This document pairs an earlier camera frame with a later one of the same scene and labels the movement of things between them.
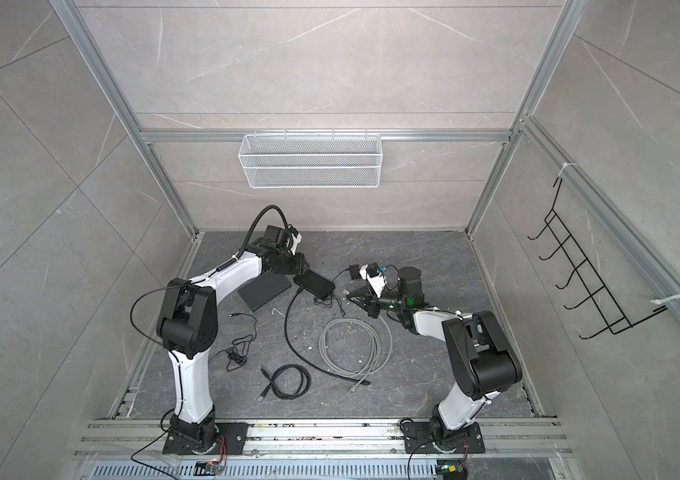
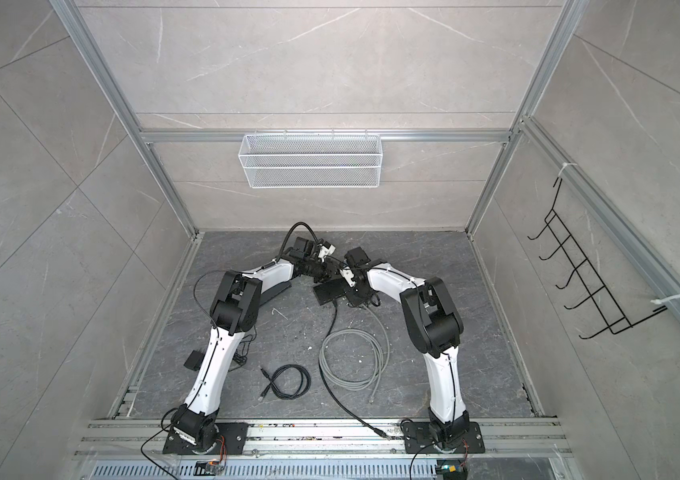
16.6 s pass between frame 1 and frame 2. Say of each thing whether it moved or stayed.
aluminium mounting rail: stayed
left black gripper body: moved
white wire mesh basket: stayed
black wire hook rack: stayed
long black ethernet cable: moved
